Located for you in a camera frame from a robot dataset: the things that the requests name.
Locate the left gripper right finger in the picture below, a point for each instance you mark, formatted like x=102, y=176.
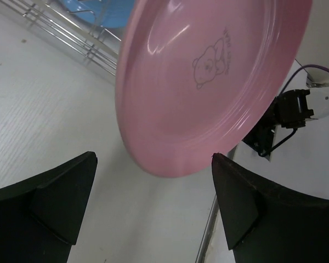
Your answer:
x=266, y=222

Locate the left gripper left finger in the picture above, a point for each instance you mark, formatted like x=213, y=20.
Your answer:
x=41, y=217

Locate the pink plate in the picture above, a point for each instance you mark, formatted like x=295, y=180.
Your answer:
x=194, y=77

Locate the blue plate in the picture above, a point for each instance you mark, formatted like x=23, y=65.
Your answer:
x=109, y=14

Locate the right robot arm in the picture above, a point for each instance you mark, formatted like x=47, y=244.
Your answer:
x=295, y=107

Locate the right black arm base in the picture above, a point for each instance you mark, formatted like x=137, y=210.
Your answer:
x=261, y=139

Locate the metal wire dish rack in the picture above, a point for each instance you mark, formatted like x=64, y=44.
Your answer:
x=94, y=45

